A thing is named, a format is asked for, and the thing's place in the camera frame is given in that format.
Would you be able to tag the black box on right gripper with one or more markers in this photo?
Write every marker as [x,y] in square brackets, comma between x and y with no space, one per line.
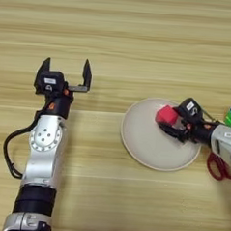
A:
[190,109]

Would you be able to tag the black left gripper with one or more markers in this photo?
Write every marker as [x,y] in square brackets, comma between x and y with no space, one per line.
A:
[60,106]

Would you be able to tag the white round plate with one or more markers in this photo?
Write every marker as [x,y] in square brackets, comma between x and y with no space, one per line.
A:
[141,138]

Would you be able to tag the red cube block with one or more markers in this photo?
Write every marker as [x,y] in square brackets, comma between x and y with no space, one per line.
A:
[166,115]

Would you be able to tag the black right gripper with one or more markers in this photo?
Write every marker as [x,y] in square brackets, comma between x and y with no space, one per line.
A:
[200,132]

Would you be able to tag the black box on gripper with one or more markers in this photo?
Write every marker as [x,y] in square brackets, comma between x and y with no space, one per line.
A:
[52,81]
[190,109]

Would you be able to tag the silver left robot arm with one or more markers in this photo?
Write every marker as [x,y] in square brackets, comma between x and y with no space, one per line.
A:
[43,155]

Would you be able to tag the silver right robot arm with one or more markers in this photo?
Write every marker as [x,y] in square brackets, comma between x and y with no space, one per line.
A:
[227,143]

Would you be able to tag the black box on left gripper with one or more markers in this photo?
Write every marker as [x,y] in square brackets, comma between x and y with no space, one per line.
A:
[52,81]

